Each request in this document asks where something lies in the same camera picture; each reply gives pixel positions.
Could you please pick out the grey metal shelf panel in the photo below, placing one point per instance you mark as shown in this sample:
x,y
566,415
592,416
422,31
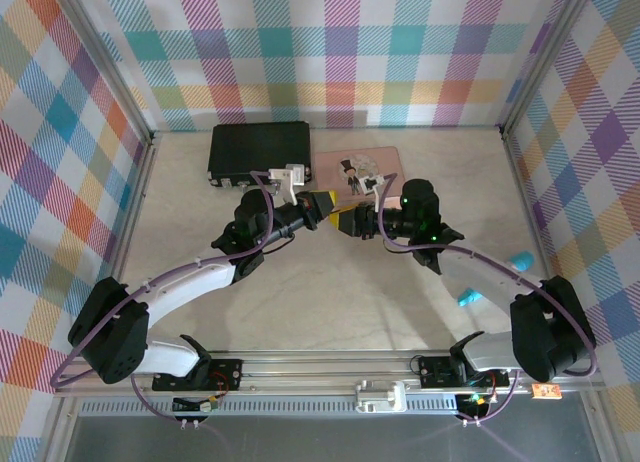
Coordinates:
x,y
320,439

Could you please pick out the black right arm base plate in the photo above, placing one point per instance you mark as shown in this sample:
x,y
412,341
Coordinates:
x,y
435,372

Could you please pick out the small orange tag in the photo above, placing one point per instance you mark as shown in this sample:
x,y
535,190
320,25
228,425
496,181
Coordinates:
x,y
545,391

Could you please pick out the pink tin box cartoon couple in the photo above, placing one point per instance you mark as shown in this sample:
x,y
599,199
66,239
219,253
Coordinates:
x,y
330,167

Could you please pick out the aluminium frame side rail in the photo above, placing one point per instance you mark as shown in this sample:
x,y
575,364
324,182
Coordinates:
x,y
125,242
521,182

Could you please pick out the turquoise marker pen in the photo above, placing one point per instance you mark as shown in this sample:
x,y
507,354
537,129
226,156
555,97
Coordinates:
x,y
522,261

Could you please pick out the white rail bracket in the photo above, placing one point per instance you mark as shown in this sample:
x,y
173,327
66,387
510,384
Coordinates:
x,y
380,397

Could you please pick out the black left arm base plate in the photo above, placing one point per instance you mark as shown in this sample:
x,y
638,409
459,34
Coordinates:
x,y
230,374

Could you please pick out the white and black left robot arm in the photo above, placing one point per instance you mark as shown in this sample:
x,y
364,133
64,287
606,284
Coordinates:
x,y
190,284

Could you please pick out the small connector board green light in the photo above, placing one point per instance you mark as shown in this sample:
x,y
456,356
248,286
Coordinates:
x,y
475,399

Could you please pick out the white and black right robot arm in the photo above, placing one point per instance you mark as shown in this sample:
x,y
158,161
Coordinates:
x,y
475,274

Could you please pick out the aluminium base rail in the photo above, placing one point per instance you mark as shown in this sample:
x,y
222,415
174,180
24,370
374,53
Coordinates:
x,y
325,369

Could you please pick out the aluminium frame post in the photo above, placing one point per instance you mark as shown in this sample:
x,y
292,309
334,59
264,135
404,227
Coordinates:
x,y
545,57
106,57

